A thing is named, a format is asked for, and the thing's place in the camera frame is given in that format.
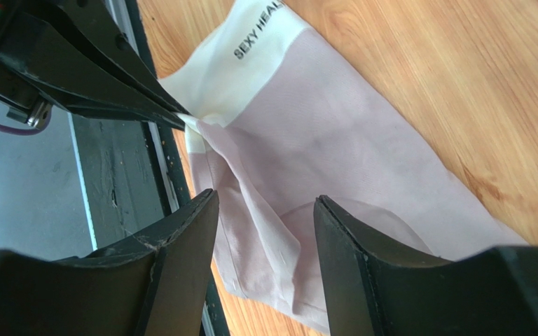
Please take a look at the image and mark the pink underwear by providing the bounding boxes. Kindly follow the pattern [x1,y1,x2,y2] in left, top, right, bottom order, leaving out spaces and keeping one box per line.
[160,1,525,335]

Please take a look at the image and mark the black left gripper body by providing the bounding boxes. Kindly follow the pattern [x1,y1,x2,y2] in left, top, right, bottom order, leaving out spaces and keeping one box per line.
[0,1,53,131]

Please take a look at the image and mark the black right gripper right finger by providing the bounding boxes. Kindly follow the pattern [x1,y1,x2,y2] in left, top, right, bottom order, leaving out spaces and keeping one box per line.
[313,195,538,335]

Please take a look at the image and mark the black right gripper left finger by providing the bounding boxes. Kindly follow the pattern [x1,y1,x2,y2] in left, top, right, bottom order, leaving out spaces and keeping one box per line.
[0,189,219,335]

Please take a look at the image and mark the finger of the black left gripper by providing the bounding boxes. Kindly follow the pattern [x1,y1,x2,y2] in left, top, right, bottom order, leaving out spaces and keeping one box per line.
[52,1,187,114]
[0,9,186,130]

